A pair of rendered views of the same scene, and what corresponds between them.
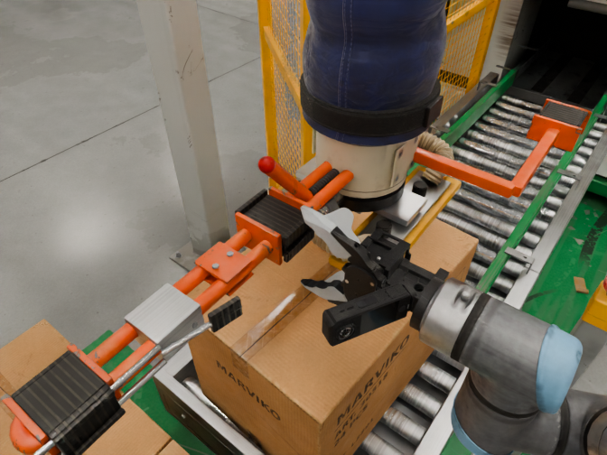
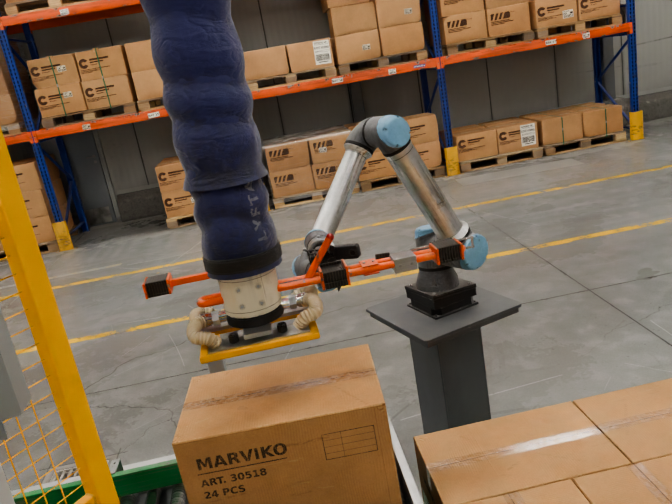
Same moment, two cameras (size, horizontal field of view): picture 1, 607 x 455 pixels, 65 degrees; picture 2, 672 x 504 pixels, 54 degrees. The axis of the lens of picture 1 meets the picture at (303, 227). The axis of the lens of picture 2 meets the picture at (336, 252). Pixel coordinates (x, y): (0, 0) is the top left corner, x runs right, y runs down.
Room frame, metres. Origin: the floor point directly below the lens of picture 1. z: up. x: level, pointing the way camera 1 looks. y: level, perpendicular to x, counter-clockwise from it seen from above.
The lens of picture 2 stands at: (1.76, 1.42, 1.88)
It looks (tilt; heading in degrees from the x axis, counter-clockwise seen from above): 17 degrees down; 228
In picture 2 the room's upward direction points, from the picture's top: 10 degrees counter-clockwise
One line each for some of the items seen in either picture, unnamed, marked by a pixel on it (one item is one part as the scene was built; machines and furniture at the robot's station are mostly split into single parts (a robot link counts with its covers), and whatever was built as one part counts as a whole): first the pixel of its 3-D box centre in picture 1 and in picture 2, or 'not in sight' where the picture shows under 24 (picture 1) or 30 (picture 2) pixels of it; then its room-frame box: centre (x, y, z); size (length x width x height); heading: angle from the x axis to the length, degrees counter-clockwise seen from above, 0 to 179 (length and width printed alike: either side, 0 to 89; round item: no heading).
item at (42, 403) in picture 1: (64, 398); (446, 251); (0.25, 0.26, 1.26); 0.08 x 0.07 x 0.05; 143
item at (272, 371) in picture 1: (333, 320); (291, 444); (0.72, -0.08, 0.75); 0.60 x 0.40 x 0.40; 139
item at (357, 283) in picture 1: (393, 281); (322, 257); (0.41, -0.12, 1.26); 0.12 x 0.09 x 0.08; 53
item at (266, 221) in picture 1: (275, 224); (333, 274); (0.52, 0.04, 1.26); 0.10 x 0.08 x 0.06; 53
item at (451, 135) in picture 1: (439, 137); not in sight; (1.82, -0.61, 0.60); 1.60 x 0.10 x 0.09; 142
